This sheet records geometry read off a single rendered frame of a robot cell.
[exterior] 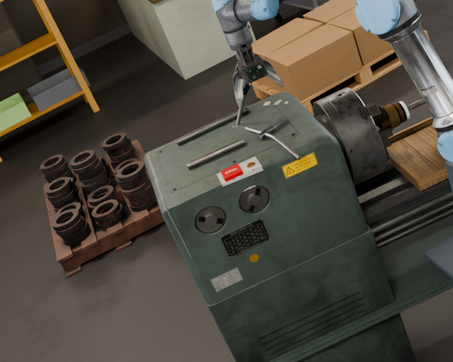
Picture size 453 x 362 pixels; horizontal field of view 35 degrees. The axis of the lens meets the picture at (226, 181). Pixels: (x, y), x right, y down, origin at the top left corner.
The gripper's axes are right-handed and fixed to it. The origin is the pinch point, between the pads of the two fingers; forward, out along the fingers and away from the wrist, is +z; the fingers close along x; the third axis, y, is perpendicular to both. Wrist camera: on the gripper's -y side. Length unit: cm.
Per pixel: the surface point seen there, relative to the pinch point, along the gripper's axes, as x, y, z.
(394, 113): 42, -9, 30
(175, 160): -32.9, -15.6, 14.8
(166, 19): 5, -439, 80
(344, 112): 24.5, -3.6, 19.1
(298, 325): -19, 14, 78
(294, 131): 5.6, 2.1, 14.9
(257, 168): -10.8, 14.0, 14.9
